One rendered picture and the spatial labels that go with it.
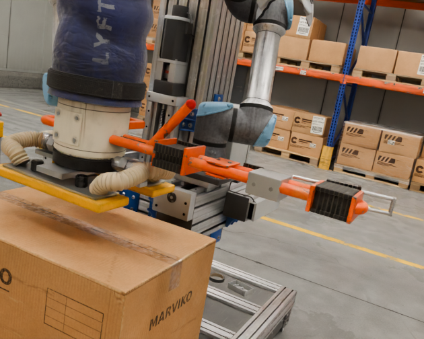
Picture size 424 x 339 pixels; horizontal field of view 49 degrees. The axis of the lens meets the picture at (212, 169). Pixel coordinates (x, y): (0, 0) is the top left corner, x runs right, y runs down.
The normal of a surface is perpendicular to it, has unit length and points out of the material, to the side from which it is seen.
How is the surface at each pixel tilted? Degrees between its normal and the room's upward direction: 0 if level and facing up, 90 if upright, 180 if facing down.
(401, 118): 90
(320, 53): 91
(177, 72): 90
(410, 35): 90
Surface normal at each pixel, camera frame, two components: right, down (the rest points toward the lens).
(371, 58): -0.50, 0.10
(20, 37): 0.87, 0.25
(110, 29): 0.22, 0.55
